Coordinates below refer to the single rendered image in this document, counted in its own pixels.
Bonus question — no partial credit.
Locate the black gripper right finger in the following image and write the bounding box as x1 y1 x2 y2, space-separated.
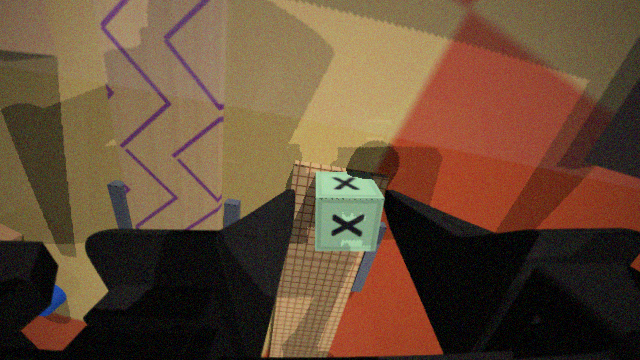
384 190 640 354

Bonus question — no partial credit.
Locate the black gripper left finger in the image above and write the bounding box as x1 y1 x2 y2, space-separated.
85 189 295 358

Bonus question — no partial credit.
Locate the tan cube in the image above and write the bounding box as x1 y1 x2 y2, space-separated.
0 223 23 241

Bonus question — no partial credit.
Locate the light green cube with black x marks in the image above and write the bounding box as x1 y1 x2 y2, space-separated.
315 172 385 252

